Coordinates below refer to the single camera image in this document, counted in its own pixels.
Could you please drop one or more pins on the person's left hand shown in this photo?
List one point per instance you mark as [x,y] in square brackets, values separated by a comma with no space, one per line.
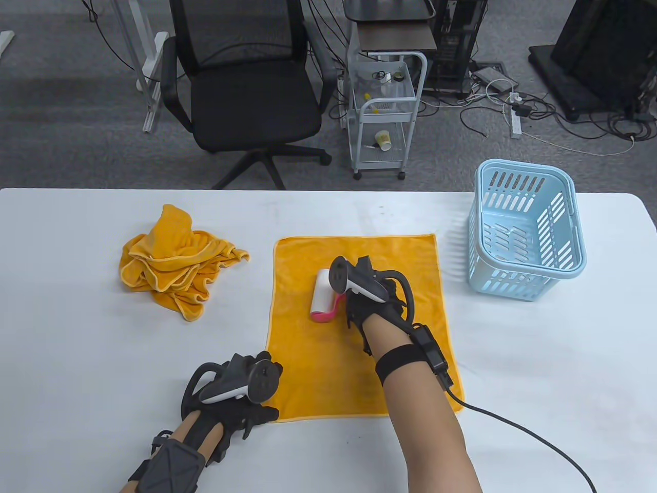
[256,413]

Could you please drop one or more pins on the person's right hand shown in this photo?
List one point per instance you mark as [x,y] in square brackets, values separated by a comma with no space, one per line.
[369,308]

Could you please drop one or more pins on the pink lint roller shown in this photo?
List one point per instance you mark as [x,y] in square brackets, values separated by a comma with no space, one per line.
[321,292]

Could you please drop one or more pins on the yellow square towel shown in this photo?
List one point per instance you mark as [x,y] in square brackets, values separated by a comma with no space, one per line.
[172,226]
[308,359]
[179,298]

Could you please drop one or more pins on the person's left forearm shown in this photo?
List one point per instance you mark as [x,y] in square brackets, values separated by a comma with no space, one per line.
[182,429]

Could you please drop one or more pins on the person's right forearm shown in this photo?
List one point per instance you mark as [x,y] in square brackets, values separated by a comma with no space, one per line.
[426,421]

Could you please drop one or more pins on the black and white hand controller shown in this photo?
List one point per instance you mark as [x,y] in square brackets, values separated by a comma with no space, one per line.
[359,282]
[236,385]

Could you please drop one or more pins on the paper cup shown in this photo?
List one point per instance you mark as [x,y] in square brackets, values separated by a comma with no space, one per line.
[383,139]

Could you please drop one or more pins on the light blue plastic basket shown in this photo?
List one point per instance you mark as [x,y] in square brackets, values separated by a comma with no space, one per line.
[518,221]

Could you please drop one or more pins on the white rolling cart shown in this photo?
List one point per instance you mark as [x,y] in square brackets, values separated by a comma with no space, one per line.
[387,117]

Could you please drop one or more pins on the white power strip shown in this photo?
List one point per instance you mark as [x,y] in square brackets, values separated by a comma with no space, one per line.
[516,123]

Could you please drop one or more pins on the black office chair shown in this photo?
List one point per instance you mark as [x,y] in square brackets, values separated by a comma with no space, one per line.
[251,102]

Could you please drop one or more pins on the black power plug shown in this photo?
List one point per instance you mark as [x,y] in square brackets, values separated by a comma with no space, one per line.
[523,109]

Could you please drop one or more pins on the grey power adapter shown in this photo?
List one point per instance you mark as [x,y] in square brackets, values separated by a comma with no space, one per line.
[487,76]

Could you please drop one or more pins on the black computer tower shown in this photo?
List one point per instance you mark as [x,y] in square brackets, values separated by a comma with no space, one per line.
[457,51]

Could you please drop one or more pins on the brown shelf board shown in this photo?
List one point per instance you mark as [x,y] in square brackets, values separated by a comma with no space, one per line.
[395,36]

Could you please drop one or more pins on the black tray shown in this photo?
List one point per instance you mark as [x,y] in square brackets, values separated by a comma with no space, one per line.
[385,7]

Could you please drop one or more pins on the white desk leg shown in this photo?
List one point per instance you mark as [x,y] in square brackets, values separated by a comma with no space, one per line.
[154,67]

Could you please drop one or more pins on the black display stand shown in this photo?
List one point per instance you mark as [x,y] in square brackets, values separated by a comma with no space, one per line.
[600,46]

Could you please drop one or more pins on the white desk foot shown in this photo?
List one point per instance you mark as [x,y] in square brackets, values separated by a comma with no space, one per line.
[5,41]

